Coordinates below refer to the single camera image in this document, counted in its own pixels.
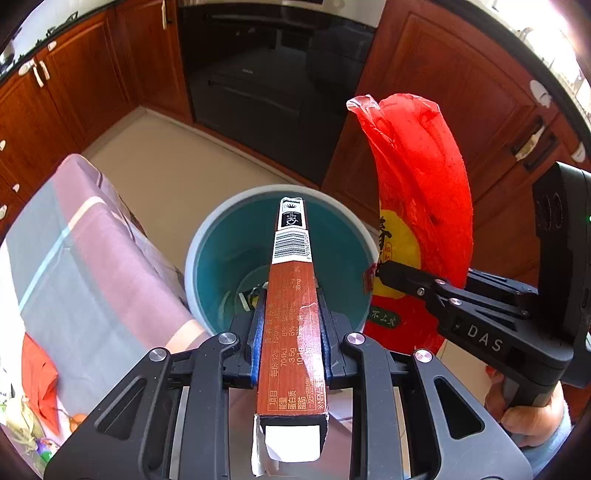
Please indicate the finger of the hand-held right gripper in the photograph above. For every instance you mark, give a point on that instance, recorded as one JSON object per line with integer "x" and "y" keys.
{"x": 503, "y": 281}
{"x": 415, "y": 284}

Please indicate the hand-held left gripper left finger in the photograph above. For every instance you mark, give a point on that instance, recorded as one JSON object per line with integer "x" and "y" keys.
{"x": 255, "y": 353}

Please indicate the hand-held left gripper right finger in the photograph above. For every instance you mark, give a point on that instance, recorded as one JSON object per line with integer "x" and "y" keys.
{"x": 325, "y": 350}

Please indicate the long brown snack box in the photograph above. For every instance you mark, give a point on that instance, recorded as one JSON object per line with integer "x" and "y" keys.
{"x": 291, "y": 323}

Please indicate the red plastic bag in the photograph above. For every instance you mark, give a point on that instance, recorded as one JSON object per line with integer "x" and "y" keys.
{"x": 425, "y": 184}

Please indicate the teal trash bin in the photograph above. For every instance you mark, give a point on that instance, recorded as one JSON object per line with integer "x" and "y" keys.
{"x": 221, "y": 258}

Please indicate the person's right forearm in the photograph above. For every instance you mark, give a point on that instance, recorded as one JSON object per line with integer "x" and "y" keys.
{"x": 551, "y": 450}

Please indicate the person's right hand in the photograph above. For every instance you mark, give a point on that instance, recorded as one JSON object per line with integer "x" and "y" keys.
{"x": 531, "y": 422}

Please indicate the plaid tablecloth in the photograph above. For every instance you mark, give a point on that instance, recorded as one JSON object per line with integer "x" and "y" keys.
{"x": 92, "y": 277}

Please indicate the small orange object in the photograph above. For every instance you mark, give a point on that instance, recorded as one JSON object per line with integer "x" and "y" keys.
{"x": 78, "y": 418}

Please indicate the white cabinet child lock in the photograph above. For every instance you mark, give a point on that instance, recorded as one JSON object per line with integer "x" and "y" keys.
{"x": 540, "y": 94}

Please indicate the red snack packet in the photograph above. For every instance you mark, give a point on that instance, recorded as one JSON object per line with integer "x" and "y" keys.
{"x": 39, "y": 378}

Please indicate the black built-in oven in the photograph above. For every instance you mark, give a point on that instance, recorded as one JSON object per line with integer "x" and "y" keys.
{"x": 277, "y": 92}

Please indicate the crumpled printed wrapper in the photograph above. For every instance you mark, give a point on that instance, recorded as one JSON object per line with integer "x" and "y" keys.
{"x": 27, "y": 431}

